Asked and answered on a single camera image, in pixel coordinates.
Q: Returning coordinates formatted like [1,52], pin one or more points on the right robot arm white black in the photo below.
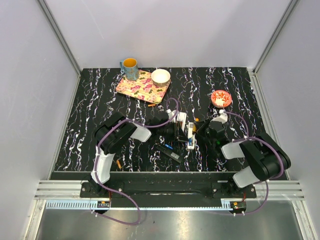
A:
[266,159]

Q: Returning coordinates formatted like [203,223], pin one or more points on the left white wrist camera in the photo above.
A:
[172,115]

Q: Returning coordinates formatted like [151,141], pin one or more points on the white ceramic bowl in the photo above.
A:
[160,77]

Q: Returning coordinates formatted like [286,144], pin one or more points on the pink floral tray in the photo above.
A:
[143,88]

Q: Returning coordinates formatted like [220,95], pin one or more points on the white remote blue batteries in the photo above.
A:
[190,135]

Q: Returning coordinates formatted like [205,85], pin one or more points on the white remote dark batteries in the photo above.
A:
[181,119]

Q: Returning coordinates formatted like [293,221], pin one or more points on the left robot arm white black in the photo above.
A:
[113,133]

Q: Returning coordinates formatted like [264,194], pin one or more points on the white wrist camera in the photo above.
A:
[222,117]
[172,115]

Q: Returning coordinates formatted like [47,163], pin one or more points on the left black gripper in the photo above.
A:
[178,134]

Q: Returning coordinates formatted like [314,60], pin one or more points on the blue floral mug orange inside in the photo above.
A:
[130,68]

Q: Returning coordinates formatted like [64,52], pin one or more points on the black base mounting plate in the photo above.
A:
[168,189]

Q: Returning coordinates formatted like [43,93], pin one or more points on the black remote orange batteries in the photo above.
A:
[170,153]

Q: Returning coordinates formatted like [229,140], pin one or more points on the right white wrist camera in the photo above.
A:
[222,117]

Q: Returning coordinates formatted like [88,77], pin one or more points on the red patterned small dish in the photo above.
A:
[221,99]

